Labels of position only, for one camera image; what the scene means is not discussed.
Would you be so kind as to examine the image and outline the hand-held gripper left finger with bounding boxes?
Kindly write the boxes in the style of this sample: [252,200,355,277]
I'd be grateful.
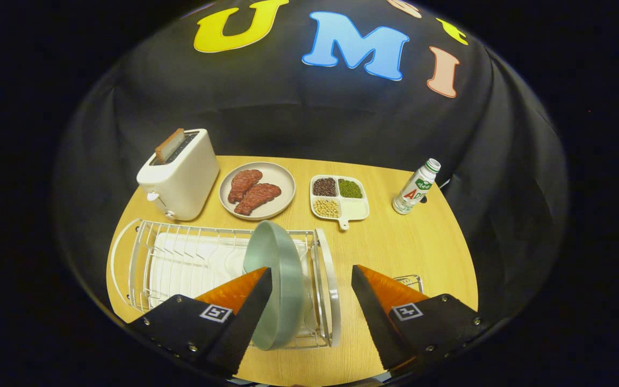
[126,267,273,377]

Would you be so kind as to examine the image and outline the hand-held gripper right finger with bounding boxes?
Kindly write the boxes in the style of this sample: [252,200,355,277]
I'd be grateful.
[351,264,486,371]

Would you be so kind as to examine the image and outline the pile of green beans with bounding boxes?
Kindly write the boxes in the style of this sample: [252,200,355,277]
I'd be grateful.
[339,179,363,199]

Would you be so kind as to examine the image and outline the red meat slice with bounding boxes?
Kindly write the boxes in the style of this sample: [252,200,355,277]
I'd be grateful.
[234,183,282,217]
[227,169,263,204]

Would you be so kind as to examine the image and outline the brown toast slice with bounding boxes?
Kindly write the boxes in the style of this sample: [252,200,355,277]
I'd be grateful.
[154,128,186,163]

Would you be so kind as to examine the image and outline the light green plate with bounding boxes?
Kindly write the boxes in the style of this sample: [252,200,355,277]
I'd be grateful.
[243,220,306,351]

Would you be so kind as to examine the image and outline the white wire dish rack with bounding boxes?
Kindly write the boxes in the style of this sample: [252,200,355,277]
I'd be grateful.
[110,218,341,349]

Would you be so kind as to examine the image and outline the white toaster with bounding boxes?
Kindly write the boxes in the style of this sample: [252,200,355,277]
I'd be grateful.
[136,128,220,221]

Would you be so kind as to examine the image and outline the metal wire basket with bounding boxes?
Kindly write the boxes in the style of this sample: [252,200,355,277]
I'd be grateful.
[393,275,424,295]

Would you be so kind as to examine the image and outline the beige round plate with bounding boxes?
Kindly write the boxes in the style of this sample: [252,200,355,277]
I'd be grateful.
[219,162,296,221]

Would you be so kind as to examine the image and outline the white divided dish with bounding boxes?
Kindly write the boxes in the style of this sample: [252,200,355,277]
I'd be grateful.
[309,174,370,231]

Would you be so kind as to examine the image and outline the white drip tray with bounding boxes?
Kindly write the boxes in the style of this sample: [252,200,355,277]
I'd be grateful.
[148,232,310,302]

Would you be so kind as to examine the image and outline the pile of yellow soybeans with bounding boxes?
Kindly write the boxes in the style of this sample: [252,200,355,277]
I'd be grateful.
[314,199,340,218]

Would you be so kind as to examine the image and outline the white drink bottle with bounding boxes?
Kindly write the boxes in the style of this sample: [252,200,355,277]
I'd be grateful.
[392,158,442,216]

